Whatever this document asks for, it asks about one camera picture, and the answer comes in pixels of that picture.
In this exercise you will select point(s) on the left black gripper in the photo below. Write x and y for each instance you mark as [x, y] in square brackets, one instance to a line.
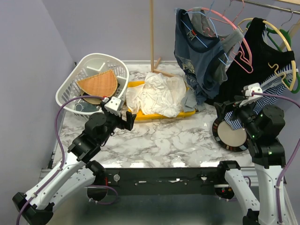
[128, 124]

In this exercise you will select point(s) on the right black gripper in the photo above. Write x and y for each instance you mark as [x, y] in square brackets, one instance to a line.
[220, 109]

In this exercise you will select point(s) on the white tank top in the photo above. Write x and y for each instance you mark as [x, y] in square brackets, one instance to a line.
[159, 94]

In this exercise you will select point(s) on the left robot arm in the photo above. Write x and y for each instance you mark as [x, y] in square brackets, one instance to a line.
[76, 170]

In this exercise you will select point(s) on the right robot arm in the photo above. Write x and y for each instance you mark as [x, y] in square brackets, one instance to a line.
[268, 156]

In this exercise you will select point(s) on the grey tank top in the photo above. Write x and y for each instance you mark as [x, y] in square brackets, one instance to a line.
[188, 102]

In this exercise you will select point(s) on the white plastic hanger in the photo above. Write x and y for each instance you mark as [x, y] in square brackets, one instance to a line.
[274, 80]

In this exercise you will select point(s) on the blue tank top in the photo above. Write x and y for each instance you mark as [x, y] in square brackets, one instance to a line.
[196, 55]

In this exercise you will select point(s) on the thick pink hanger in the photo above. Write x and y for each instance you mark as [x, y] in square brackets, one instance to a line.
[234, 44]

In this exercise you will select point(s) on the blue white striped top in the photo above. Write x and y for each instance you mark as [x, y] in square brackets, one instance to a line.
[279, 90]

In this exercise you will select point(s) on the black tank top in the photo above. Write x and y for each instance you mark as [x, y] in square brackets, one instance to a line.
[240, 74]

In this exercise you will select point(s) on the green hanger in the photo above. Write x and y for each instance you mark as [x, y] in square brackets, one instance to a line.
[294, 86]

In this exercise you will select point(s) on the yellow plastic tray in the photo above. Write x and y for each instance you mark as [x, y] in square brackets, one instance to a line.
[140, 116]

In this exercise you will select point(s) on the round black cream plate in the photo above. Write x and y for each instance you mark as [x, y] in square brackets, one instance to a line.
[229, 139]

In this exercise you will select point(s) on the orange wicker fan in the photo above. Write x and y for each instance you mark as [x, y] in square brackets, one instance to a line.
[102, 85]

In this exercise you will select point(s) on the wooden rack stand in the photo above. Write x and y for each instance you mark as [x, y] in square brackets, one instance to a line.
[153, 64]

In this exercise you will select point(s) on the white laundry basket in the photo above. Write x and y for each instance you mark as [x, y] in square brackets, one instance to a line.
[89, 66]

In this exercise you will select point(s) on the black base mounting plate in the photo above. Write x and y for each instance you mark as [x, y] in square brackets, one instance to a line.
[162, 181]

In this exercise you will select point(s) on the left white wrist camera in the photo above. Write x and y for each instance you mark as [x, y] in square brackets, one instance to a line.
[112, 105]

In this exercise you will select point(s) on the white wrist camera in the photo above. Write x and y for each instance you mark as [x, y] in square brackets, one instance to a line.
[112, 105]
[248, 96]

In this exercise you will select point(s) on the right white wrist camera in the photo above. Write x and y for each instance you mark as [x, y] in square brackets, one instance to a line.
[248, 96]

